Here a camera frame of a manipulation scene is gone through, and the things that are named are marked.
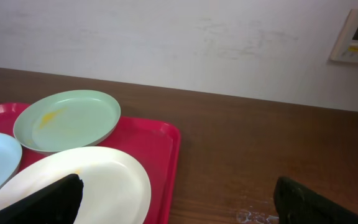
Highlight red plastic tray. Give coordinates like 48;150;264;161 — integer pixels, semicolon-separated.
0;103;181;224

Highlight green plate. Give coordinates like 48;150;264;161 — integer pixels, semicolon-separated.
12;90;121;155

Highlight white plate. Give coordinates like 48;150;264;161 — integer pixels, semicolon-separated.
0;146;151;224

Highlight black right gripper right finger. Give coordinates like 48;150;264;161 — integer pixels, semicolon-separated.
273;177;358;224

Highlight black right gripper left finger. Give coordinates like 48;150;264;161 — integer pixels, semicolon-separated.
0;174;84;224

